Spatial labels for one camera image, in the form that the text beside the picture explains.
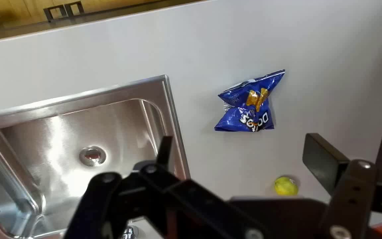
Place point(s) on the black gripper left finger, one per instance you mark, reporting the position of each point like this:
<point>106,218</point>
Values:
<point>175,209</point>

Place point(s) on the stainless steel sink basin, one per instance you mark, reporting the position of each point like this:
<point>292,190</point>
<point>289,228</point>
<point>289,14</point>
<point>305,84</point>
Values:
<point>41,177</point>

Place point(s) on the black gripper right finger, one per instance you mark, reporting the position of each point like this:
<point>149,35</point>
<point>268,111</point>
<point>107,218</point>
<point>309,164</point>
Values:
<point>354,188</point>

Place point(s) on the yellow-green tennis ball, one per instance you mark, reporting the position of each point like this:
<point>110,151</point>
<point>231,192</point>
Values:
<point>285,186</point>

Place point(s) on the wooden cabinet with black handles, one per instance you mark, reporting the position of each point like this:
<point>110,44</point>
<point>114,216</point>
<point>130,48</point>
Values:
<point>28,16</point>

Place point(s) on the blue doritos chip bag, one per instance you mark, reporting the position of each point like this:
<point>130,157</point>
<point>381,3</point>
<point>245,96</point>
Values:
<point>247,104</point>

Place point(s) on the round metal sink drain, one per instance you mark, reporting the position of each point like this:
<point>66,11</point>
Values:
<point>93,156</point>

